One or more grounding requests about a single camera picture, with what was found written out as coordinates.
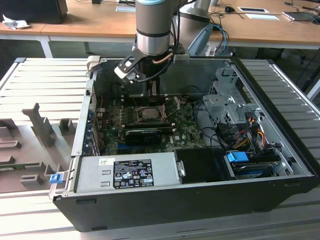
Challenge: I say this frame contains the metal socket cover frame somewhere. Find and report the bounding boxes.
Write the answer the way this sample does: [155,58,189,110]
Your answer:
[163,95,183,115]

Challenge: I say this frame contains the silver green CPU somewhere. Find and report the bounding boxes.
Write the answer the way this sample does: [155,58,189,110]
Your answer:
[141,108,158,119]

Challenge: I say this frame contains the CPU socket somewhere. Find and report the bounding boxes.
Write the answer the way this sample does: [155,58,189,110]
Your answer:
[134,103,172,124]

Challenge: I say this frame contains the pale blue teach pendant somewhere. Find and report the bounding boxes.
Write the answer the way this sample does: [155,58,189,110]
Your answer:
[187,23,214,56]

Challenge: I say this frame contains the white plastic case latch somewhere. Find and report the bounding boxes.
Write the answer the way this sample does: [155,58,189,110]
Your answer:
[86,56,101,74]

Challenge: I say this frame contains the green motherboard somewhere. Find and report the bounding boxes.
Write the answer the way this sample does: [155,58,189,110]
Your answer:
[99,93,210,156]

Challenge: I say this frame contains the wooden desk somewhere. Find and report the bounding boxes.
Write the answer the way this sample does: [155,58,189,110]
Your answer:
[0,0,141,60]
[208,0,320,51]

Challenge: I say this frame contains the silver drive cage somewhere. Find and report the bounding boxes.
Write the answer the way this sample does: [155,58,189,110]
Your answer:
[202,67,266,126]

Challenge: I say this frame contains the silver power supply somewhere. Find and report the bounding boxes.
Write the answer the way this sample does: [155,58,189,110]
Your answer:
[73,151,181,194]

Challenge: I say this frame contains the hard disk in blue carrier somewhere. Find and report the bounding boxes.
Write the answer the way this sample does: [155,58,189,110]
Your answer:
[225,151,287,180]

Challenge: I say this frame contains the black box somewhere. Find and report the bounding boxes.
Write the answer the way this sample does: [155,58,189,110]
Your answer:
[0,0,69,25]

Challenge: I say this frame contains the black silver PC case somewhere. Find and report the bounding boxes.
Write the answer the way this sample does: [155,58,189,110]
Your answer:
[48,56,318,233]

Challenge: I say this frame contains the crumpled silver foil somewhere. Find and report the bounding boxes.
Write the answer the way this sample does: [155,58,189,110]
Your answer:
[1,13,31,31]

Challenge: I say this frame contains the grey parts rack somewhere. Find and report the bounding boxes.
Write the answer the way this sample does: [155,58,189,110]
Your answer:
[0,102,80,195]

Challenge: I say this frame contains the blue plastic latch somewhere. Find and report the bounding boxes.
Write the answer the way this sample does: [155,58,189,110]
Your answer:
[49,173,63,185]

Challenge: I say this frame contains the green RAM stick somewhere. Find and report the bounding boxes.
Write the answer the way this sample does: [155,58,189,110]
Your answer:
[0,161,42,171]

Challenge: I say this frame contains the copper coloured hose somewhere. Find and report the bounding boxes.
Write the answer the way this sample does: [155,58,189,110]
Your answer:
[152,53,174,66]

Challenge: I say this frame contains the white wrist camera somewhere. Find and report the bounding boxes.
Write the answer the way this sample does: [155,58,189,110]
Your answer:
[114,56,142,83]

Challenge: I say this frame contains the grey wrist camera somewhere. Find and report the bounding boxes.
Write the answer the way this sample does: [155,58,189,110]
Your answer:
[173,52,190,63]

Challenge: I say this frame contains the grey desk cable hatch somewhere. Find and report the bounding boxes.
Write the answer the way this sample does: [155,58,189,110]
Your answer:
[236,6,270,13]
[115,5,138,13]

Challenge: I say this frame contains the thin red wire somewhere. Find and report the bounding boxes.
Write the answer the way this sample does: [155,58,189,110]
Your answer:
[96,96,107,118]

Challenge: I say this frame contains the black cable bundle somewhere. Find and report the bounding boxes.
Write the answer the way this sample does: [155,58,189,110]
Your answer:
[216,122,237,151]

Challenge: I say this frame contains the yellow orange power wires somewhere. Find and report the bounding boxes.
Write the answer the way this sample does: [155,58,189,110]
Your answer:
[234,117,267,151]

